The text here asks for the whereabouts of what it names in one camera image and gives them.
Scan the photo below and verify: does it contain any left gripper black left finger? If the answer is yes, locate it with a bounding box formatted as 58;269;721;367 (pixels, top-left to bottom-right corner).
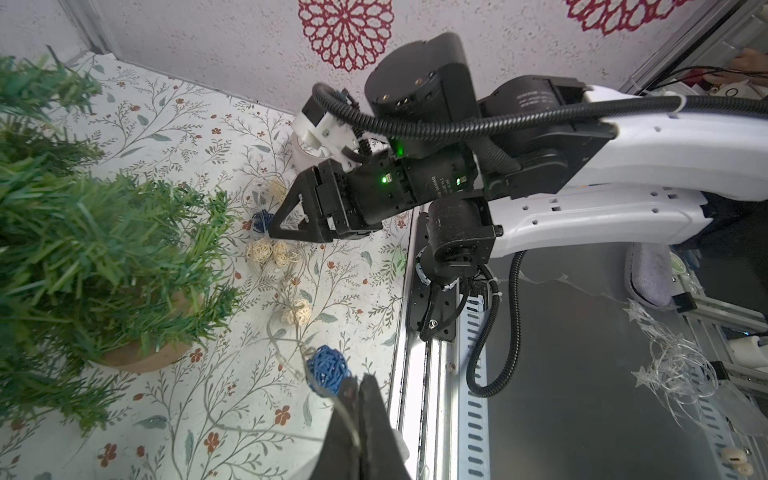
323;377;362;479

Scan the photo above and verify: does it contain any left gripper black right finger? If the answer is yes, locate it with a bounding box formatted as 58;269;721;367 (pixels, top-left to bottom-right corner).
358;374;410;480

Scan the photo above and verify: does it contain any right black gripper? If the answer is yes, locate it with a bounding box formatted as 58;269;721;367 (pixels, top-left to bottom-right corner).
268;146;478;243

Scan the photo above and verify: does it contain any small green christmas tree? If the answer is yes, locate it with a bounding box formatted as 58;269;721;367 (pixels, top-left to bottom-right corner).
1;56;241;432

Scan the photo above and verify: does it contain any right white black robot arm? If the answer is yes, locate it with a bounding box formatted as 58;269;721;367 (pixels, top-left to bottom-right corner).
268;33;767;288

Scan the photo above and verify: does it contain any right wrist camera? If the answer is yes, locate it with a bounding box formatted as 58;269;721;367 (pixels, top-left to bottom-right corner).
291;97;359;172

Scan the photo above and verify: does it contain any aluminium mounting rail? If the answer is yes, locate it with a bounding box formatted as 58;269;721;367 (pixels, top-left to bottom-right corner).
389;208;491;479

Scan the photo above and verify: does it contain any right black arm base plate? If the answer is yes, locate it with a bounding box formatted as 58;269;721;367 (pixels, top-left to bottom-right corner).
407;203;487;342

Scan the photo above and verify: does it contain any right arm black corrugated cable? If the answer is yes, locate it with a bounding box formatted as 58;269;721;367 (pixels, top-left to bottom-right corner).
310;80;768;142

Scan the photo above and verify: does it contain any clear star string light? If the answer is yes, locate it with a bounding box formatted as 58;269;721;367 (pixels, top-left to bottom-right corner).
625;300;718;430

